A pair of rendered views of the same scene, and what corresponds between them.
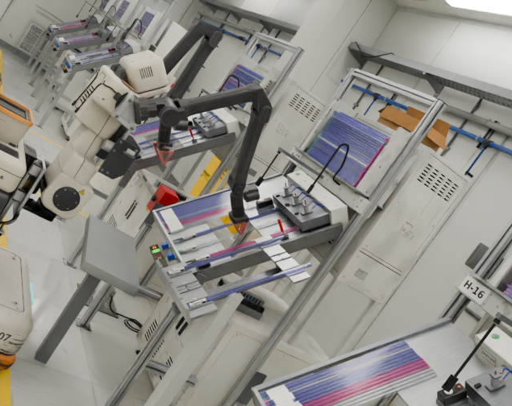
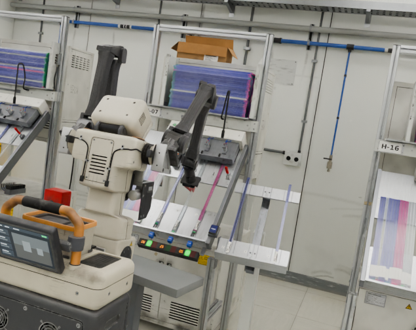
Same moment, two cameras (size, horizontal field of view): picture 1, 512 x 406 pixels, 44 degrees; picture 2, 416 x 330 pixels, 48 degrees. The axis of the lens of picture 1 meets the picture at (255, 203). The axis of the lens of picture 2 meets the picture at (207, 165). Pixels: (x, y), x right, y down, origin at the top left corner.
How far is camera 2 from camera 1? 1.88 m
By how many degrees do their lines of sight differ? 42
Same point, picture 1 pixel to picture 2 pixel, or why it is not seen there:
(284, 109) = (69, 72)
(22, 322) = not seen: outside the picture
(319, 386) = (386, 251)
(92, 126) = (120, 188)
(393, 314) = not seen: hidden behind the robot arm
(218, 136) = (37, 121)
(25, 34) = not seen: outside the picture
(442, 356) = (404, 192)
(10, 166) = (129, 269)
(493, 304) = (409, 150)
